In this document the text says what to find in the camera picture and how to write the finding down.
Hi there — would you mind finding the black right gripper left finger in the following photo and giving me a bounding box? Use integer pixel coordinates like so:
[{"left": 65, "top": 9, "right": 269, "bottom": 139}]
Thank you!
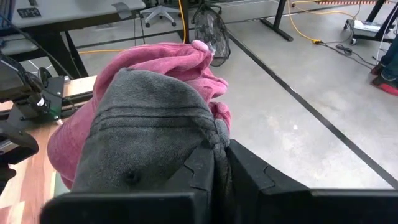
[{"left": 39, "top": 143, "right": 216, "bottom": 224}]

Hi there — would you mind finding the black side table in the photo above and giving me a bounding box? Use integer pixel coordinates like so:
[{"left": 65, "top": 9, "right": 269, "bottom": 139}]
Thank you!
[{"left": 260, "top": 0, "right": 295, "bottom": 42}]

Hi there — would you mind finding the black metal floor fan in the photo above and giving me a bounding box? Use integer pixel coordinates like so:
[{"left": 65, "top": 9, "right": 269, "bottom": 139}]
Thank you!
[{"left": 190, "top": 2, "right": 232, "bottom": 68}]

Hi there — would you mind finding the black standing desk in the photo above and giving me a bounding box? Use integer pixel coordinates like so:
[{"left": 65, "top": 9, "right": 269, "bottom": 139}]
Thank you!
[{"left": 343, "top": 0, "right": 398, "bottom": 44}]

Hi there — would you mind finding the orange black cable ramp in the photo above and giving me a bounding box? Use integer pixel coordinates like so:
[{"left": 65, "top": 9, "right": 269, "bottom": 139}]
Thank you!
[{"left": 313, "top": 0, "right": 398, "bottom": 6}]

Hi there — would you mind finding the black floor cable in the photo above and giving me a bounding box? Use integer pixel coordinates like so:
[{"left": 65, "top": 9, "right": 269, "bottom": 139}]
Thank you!
[{"left": 319, "top": 39, "right": 379, "bottom": 70}]

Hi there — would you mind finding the light grey desk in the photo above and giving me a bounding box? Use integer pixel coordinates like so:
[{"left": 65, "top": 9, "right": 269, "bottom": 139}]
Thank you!
[{"left": 0, "top": 0, "right": 147, "bottom": 79}]

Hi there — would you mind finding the dark grey baseball cap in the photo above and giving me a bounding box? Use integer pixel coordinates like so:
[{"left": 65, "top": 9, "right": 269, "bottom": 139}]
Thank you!
[{"left": 70, "top": 68, "right": 234, "bottom": 224}]

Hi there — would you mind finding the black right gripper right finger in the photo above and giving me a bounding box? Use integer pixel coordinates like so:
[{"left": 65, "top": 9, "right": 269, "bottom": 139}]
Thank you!
[{"left": 228, "top": 139, "right": 398, "bottom": 224}]

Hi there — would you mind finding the white office chair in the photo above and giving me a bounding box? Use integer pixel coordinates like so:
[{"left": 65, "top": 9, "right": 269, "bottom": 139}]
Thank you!
[{"left": 139, "top": 2, "right": 182, "bottom": 29}]

